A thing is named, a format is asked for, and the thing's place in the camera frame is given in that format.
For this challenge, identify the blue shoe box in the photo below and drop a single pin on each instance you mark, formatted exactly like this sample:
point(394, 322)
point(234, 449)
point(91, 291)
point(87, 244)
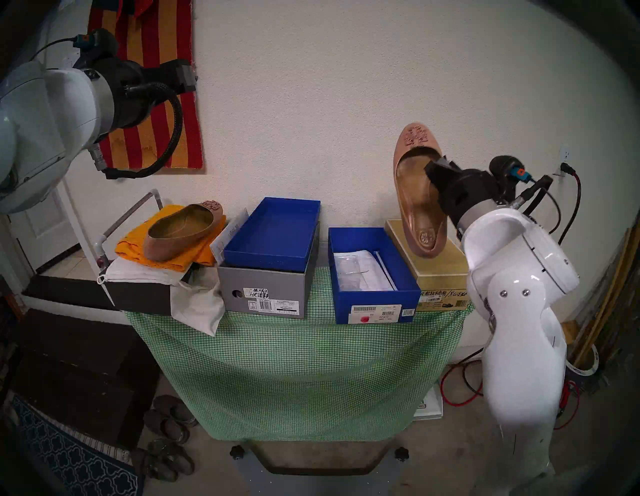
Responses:
point(375, 297)

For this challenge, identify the white paper card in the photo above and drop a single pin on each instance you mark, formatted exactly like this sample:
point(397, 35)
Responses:
point(227, 237)

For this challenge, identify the leaning wooden sticks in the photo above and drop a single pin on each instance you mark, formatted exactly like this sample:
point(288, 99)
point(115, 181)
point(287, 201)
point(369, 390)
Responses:
point(607, 300)

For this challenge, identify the white flat box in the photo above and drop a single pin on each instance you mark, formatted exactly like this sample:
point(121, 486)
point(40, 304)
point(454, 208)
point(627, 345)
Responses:
point(430, 405)

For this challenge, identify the gray pipe frame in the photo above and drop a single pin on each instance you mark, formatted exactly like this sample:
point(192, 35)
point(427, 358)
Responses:
point(141, 202)

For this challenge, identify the black shoe box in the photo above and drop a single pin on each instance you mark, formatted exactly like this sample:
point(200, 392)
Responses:
point(145, 298)

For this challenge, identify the gold shoe box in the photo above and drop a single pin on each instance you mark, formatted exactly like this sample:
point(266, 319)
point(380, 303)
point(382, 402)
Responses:
point(440, 270)

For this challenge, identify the orange felt cloth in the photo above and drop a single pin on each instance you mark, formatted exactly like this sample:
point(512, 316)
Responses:
point(135, 240)

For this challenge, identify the tan cardboard box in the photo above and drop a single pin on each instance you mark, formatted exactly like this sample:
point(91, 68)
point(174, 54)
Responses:
point(570, 332)

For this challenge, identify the brown clog shoe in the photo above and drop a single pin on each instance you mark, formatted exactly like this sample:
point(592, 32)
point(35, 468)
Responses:
point(175, 410)
point(165, 427)

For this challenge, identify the blue shoe box lid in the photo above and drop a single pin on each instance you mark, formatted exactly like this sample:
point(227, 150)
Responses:
point(272, 235)

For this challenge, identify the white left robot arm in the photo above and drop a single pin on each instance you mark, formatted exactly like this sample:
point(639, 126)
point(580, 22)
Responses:
point(45, 130)

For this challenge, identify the white panel door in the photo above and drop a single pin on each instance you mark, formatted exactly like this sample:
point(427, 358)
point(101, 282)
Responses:
point(40, 225)

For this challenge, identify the gray shoe box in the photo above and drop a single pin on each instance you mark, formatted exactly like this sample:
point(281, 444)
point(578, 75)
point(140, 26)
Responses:
point(230, 280)

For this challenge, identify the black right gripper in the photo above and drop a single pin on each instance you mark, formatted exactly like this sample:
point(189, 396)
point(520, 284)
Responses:
point(470, 195)

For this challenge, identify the tan leather shoe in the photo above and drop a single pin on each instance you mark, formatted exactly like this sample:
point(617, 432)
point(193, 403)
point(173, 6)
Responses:
point(175, 227)
point(420, 220)

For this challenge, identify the white tissue paper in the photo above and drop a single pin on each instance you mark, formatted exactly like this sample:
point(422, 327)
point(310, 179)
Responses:
point(365, 275)

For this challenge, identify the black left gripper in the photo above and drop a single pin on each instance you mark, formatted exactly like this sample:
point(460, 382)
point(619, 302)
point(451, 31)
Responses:
point(130, 90)

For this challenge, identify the red yellow striped flag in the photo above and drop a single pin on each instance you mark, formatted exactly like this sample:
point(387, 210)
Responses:
point(187, 140)

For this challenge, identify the gray robot base plate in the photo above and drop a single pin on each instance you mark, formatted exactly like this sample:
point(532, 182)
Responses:
point(320, 482)

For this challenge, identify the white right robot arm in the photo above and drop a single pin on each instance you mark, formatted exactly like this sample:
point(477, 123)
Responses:
point(520, 350)

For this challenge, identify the blue patterned rug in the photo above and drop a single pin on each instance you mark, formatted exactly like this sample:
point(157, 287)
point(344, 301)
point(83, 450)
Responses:
point(75, 465)

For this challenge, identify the white wall outlet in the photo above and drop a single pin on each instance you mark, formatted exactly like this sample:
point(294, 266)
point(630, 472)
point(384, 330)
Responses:
point(565, 152)

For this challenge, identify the dark brown stair steps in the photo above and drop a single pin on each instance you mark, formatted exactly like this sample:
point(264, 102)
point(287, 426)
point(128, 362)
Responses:
point(75, 350)

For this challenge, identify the black star knob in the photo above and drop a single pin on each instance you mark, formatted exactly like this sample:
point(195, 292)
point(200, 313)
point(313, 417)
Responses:
point(402, 454)
point(237, 452)

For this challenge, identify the green checkered tablecloth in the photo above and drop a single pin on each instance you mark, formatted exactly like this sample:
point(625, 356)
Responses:
point(300, 375)

